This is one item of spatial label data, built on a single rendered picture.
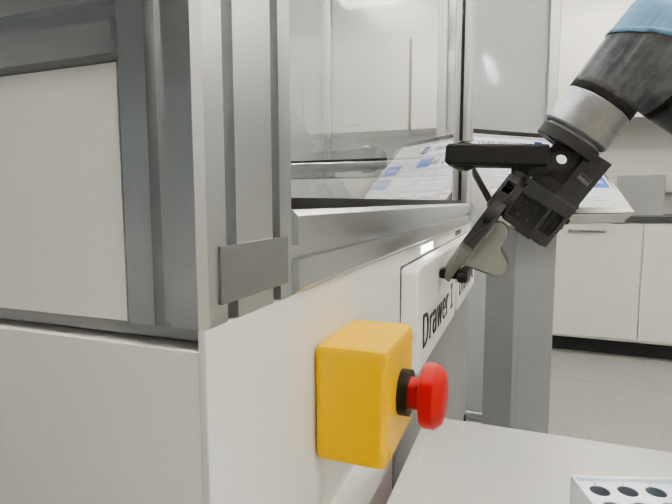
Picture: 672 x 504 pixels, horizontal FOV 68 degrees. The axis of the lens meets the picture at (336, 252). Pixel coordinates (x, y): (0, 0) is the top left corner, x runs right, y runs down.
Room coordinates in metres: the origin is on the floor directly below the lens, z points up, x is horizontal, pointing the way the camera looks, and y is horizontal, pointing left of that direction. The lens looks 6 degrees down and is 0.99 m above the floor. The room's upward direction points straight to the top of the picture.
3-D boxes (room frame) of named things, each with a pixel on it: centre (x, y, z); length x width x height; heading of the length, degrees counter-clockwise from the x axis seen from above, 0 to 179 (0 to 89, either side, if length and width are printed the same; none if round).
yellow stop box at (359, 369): (0.31, -0.02, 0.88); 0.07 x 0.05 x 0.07; 159
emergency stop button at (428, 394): (0.30, -0.05, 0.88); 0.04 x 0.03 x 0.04; 159
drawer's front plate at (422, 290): (0.62, -0.12, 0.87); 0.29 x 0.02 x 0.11; 159
